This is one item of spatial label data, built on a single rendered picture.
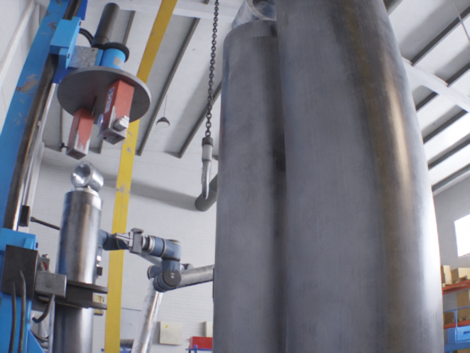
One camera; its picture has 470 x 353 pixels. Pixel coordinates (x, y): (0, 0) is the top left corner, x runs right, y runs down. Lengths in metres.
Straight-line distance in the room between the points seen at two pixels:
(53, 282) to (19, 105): 1.07
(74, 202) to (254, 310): 1.49
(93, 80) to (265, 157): 1.63
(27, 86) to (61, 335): 1.35
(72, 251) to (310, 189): 1.61
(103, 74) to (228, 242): 1.62
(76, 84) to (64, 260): 0.96
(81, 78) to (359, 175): 1.97
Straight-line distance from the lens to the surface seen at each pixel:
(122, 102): 2.23
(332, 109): 0.56
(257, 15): 1.12
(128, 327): 12.84
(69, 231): 2.07
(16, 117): 2.36
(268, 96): 0.90
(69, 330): 1.98
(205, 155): 1.44
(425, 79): 11.23
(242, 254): 0.77
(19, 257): 1.75
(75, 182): 2.23
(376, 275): 0.47
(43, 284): 1.74
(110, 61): 2.56
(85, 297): 1.87
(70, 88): 2.44
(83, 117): 2.55
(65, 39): 2.41
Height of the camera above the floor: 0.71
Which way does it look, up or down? 23 degrees up
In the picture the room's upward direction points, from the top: 1 degrees clockwise
